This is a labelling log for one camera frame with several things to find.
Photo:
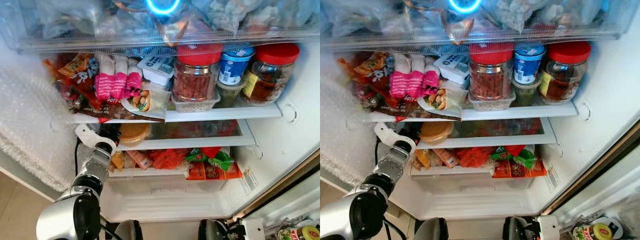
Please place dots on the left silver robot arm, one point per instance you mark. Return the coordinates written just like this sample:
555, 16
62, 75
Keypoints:
392, 165
95, 167

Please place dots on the clear crisper drawer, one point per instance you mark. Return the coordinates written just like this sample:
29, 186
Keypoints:
165, 187
470, 184

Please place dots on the pink white snack packet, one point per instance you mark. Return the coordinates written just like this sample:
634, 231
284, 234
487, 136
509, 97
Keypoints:
103, 85
398, 82
134, 85
119, 85
415, 82
430, 82

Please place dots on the pink sausage packet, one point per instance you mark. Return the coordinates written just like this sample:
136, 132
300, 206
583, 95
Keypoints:
140, 160
445, 157

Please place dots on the wide red lidded jar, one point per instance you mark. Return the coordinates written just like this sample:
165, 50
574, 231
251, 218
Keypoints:
272, 75
565, 75

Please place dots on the clear bubble wrap sheet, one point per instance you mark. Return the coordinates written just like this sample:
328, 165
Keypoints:
345, 125
30, 125

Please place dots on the yellow food packet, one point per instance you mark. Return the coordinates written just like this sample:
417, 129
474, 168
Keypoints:
117, 161
423, 159

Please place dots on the orange snack packet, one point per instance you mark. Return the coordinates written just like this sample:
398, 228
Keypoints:
372, 64
75, 65

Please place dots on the tall red lidded jar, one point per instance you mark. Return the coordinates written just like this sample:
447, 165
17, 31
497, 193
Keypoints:
487, 80
192, 82

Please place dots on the white fridge shelf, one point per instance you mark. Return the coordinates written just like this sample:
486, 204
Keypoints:
225, 112
520, 111

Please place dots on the clear freezer drawer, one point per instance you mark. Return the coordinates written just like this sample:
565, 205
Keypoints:
590, 20
280, 20

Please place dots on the red snack bag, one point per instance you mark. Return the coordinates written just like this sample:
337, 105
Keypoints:
80, 102
375, 100

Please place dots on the grey robot body shell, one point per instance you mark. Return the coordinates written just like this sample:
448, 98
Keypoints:
430, 230
127, 231

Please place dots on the blue white yoghurt cup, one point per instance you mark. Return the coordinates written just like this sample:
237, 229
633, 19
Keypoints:
232, 67
526, 67

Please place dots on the green food packet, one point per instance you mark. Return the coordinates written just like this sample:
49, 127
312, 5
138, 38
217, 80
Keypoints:
522, 157
220, 160

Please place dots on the clear plastic tub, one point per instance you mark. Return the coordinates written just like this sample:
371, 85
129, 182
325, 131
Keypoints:
195, 106
492, 105

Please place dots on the white printed food pack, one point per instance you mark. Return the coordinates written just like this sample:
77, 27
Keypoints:
452, 66
157, 67

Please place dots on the frosted plastic food bag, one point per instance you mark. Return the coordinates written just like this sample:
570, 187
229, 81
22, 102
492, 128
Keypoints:
367, 15
70, 17
222, 15
520, 15

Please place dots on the green plastic tub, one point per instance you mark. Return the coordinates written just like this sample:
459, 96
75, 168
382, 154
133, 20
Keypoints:
524, 94
229, 95

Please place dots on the yellow lidded jar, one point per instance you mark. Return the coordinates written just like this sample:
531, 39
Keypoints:
310, 233
600, 231

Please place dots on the flat orange food packet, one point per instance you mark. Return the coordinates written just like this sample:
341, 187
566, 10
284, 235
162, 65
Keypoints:
210, 172
515, 170

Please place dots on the glass fridge shelf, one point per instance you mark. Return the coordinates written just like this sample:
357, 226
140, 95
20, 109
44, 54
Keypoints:
500, 141
200, 142

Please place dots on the fridge cabinet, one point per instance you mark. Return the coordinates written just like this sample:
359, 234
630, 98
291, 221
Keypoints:
300, 90
600, 100

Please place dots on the red plastic bag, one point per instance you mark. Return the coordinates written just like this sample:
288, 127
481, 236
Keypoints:
167, 159
475, 156

